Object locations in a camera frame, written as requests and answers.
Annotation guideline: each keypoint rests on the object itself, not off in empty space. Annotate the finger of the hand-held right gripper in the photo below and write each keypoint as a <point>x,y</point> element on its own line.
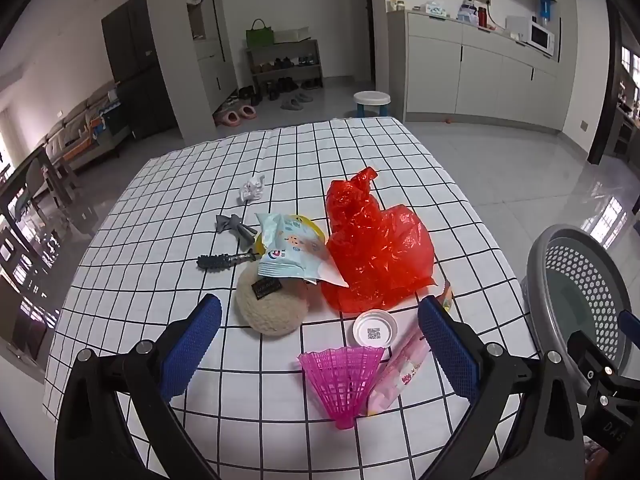
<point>592,357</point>
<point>631,326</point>

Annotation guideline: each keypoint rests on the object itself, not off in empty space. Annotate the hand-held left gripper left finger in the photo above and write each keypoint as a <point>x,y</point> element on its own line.
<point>192,345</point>

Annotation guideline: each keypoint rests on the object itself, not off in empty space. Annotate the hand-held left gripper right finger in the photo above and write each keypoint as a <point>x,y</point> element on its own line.
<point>447,355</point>

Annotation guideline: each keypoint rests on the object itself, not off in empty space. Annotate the pink snack packet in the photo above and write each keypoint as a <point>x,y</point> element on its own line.
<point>400,375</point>

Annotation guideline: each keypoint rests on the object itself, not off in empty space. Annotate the beige fluffy round pad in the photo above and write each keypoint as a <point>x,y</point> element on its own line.
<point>272,315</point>

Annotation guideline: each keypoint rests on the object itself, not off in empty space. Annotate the white round lid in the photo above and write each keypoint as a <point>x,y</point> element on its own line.
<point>362,327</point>

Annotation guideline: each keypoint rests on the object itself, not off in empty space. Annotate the grey perforated basket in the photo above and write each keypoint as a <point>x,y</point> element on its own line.
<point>560,260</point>

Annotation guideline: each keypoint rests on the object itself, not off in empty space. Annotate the pink plastic mesh cone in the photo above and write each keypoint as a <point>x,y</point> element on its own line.
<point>340,375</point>

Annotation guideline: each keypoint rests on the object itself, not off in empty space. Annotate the red plastic bag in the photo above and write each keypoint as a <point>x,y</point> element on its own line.
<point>380,245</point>

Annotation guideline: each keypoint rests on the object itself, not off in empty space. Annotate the light blue wipes packet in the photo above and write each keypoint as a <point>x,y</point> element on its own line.
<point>295,255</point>

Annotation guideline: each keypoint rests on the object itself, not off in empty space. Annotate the white paper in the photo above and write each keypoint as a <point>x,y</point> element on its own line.
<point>252,189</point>

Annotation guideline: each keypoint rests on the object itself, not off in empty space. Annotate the white checked tablecloth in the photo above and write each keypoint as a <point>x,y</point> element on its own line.
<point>165,200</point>

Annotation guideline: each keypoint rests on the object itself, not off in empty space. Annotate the dark wooden chair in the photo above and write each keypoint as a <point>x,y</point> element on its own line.
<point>50,180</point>

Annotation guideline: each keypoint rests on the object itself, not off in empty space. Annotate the pink slipper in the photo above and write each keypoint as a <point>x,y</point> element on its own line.
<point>230,118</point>
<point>247,112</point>

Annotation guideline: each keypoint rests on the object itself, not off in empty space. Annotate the beige sofa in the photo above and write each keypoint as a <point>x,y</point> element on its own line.
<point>75,130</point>

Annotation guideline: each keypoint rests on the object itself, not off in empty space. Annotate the white stool with teal legs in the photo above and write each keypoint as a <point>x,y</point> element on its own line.
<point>371,96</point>

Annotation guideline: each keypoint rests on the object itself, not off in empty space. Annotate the white shelf cabinet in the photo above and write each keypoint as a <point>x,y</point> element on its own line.
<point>210,75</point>

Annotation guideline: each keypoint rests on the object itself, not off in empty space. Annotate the white counter cabinet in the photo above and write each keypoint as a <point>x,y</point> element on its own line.
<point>480,75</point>

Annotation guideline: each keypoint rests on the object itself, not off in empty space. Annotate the black tall cabinet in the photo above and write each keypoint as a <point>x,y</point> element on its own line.
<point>135,60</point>

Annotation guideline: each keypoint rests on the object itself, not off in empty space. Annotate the group of dark shoes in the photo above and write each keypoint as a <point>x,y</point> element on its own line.
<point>285,62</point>

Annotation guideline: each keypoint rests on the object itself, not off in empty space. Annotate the white microwave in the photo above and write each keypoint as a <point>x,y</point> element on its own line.
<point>540,36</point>

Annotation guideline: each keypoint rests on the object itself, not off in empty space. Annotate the grey shoe rack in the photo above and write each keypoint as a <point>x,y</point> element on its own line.
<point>280,49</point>

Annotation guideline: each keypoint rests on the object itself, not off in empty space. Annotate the green handbag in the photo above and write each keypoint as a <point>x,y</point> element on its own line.
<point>260,36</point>

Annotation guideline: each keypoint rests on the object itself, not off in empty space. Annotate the white flat box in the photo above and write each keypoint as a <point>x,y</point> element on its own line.
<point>292,35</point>

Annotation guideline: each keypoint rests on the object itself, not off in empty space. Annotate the red bottle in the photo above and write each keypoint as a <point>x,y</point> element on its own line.
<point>482,17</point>

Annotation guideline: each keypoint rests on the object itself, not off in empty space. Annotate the tissue box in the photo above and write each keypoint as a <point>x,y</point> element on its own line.
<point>434,9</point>

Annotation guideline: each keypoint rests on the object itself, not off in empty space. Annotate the dark door frame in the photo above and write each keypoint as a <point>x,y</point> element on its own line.
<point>602,110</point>

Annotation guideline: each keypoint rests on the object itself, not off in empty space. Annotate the blue wall holder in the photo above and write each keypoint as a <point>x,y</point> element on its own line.
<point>545,6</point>

